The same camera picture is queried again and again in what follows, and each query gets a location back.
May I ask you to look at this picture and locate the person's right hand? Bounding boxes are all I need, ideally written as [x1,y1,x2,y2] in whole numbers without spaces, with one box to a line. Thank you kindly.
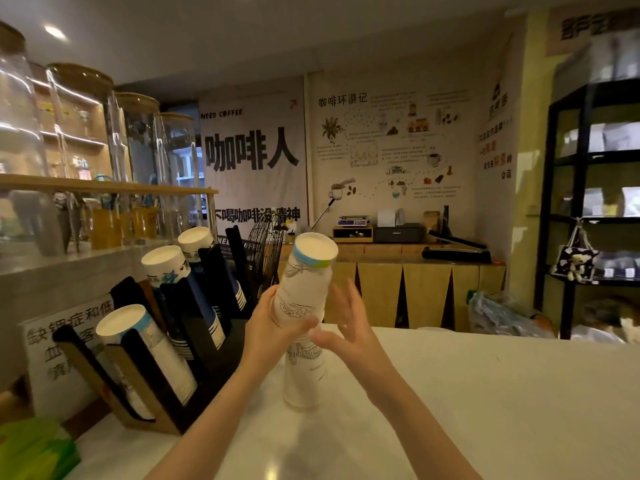
[307,279,397,396]

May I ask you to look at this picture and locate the person's left hand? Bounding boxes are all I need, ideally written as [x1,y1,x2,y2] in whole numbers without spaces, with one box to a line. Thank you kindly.
[240,285,320,381]

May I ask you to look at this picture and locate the stack of white paper cups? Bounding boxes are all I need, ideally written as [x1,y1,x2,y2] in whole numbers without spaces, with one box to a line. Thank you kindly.
[271,232,339,411]

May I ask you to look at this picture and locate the person's left forearm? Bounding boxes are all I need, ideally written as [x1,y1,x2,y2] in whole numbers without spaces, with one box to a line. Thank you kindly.
[144,362,271,480]

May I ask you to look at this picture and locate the person's right forearm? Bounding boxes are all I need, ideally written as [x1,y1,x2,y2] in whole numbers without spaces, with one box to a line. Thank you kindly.
[369,369,483,480]

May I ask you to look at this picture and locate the wooden counter cabinet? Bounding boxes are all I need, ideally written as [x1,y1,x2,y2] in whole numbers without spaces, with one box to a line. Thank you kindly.
[276,242,507,331]

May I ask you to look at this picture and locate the black cup holder rack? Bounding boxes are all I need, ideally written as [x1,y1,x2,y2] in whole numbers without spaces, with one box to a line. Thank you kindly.
[52,225,252,436]

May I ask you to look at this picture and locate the small wooden box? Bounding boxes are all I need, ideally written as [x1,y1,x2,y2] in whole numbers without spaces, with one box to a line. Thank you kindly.
[332,226,375,244]

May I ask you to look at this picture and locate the black printer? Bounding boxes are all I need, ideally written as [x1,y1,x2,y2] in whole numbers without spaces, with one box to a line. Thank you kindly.
[373,223,427,244]

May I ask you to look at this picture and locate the striped blue cup stack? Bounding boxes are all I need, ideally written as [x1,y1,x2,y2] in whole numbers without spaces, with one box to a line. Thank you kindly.
[177,226,247,311]

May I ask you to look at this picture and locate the dark blue cup stack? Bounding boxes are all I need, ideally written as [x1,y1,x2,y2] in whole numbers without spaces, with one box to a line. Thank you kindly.
[141,245,227,351]

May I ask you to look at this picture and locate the white sleeved cup stack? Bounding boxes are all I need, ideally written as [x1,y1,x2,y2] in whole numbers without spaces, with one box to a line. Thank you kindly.
[95,304,199,420]

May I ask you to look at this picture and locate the black bag sealer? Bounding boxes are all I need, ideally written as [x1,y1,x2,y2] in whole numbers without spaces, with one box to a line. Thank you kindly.
[421,245,494,264]

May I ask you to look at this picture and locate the white banner with black lettering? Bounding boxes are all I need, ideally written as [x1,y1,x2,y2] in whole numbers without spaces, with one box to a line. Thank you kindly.
[198,89,307,245]

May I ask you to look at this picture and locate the clear plastic bag pile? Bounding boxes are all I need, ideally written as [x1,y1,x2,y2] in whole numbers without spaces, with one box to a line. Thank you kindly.
[467,290,557,339]

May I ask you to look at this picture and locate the row of yellow glasses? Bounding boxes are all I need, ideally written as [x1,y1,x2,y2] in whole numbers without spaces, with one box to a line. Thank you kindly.
[89,207,162,251]

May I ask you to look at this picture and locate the glass jar with wooden lid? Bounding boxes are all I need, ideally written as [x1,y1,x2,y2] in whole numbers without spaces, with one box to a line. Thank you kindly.
[159,112,202,188]
[114,92,167,186]
[46,63,132,181]

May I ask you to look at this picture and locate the wooden shelf board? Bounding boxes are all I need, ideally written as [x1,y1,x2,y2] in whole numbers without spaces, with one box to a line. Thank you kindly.
[0,173,219,198]

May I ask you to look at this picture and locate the white paper notice sign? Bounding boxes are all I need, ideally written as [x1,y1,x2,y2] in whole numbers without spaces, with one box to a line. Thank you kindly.
[20,294,117,425]

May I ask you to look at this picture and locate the hanging tote bag with bear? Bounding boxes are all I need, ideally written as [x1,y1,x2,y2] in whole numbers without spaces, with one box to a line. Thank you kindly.
[549,219,601,285]

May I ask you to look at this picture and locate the black metal shelf rack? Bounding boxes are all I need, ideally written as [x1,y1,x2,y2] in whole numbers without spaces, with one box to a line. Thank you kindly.
[534,77,640,341]

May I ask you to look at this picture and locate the green packet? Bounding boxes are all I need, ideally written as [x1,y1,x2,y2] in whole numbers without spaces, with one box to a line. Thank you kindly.
[0,417,82,480]

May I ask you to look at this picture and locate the large glass jar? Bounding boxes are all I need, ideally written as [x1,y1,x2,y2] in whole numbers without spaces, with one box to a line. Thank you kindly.
[0,21,49,176]

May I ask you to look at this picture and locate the black wire basket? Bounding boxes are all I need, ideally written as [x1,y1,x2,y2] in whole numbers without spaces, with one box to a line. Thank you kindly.
[244,211,287,297]

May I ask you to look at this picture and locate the illustrated coffee wall poster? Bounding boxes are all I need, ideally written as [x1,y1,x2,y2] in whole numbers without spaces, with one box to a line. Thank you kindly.
[305,59,482,241]

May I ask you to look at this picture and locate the narrow wall poster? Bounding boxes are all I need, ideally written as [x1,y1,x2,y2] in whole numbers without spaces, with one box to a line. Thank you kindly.
[476,70,522,195]

